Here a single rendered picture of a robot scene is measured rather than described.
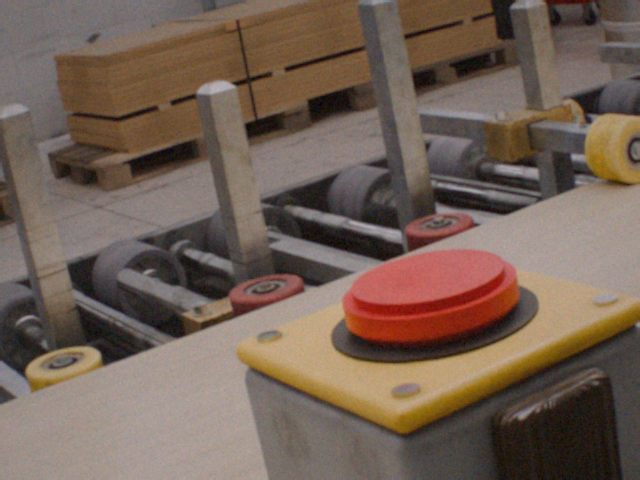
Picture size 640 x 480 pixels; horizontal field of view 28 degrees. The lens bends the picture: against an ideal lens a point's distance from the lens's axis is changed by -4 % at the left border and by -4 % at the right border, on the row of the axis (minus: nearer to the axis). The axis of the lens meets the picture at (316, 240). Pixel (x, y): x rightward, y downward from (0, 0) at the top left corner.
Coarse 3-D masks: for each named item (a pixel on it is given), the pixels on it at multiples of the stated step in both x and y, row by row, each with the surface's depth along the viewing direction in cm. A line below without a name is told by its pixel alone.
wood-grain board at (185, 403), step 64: (576, 192) 156; (512, 256) 138; (576, 256) 134; (256, 320) 135; (64, 384) 127; (128, 384) 124; (192, 384) 121; (0, 448) 114; (64, 448) 111; (128, 448) 109; (192, 448) 106; (256, 448) 104
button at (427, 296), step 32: (416, 256) 32; (448, 256) 31; (480, 256) 31; (352, 288) 30; (384, 288) 30; (416, 288) 29; (448, 288) 29; (480, 288) 29; (512, 288) 29; (352, 320) 30; (384, 320) 29; (416, 320) 28; (448, 320) 28; (480, 320) 29
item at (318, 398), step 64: (320, 320) 32; (512, 320) 29; (576, 320) 29; (256, 384) 31; (320, 384) 28; (384, 384) 27; (448, 384) 27; (512, 384) 28; (320, 448) 29; (384, 448) 27; (448, 448) 27
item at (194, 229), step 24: (576, 96) 242; (288, 192) 213; (312, 192) 215; (144, 240) 201; (192, 240) 206; (312, 240) 217; (336, 240) 219; (72, 264) 196; (192, 288) 207; (96, 336) 199; (120, 360) 198
